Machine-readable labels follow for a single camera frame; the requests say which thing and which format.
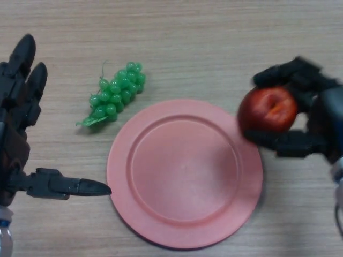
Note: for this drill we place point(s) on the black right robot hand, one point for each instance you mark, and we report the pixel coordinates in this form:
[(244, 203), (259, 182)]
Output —
[(325, 112)]

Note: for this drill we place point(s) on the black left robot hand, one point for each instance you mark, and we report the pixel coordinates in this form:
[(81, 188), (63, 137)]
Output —
[(16, 107)]

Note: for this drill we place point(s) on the red apple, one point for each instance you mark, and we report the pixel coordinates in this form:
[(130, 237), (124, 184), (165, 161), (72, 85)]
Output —
[(265, 112)]

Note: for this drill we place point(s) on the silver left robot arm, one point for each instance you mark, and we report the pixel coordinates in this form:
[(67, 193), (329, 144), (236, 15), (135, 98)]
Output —
[(4, 230)]

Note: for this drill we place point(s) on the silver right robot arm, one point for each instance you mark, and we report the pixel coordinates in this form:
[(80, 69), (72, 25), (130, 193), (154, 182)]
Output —
[(339, 172)]

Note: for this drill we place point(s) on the pink round plastic plate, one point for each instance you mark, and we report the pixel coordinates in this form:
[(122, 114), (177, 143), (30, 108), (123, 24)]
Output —
[(185, 174)]

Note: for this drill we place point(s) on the green plastic grape bunch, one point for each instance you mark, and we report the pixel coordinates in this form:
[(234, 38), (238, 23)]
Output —
[(118, 91)]

